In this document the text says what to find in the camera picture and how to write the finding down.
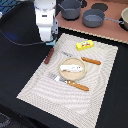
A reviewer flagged yellow butter box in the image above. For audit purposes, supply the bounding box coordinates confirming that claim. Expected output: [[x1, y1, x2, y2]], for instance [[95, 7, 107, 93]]
[[76, 40, 94, 51]]

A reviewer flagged light blue milk carton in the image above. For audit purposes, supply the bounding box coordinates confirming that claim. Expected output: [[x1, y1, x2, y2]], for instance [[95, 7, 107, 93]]
[[46, 40, 55, 46]]

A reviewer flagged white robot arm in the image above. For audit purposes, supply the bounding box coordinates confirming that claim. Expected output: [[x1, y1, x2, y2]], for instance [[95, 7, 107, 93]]
[[34, 0, 58, 42]]

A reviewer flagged round wooden plate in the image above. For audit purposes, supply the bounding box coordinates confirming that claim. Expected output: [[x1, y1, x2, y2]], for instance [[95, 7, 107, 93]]
[[58, 57, 86, 81]]

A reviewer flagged beige woven placemat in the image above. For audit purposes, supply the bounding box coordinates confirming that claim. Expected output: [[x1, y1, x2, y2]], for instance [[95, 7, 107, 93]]
[[17, 33, 118, 128]]

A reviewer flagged brown stove board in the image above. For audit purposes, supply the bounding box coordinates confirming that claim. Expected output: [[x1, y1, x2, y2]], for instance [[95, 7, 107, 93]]
[[56, 0, 128, 43]]

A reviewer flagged beige bowl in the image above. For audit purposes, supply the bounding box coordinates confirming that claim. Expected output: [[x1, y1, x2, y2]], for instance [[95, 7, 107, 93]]
[[121, 7, 128, 30]]

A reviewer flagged fork with wooden handle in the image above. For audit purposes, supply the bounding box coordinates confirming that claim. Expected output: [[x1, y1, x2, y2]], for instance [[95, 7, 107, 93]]
[[48, 73, 89, 91]]

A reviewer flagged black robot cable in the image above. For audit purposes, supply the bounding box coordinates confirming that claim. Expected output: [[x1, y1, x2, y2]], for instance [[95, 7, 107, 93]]
[[0, 28, 48, 47]]

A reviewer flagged knife with wooden handle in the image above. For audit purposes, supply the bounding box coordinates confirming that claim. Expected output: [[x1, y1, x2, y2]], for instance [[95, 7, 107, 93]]
[[61, 51, 101, 65]]

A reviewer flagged grey saucepan with handle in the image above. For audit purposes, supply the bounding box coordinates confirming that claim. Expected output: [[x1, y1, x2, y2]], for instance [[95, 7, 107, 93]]
[[82, 8, 125, 29]]

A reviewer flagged grey pot with handles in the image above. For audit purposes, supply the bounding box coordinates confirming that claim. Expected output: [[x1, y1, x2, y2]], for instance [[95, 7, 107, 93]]
[[59, 0, 82, 20]]

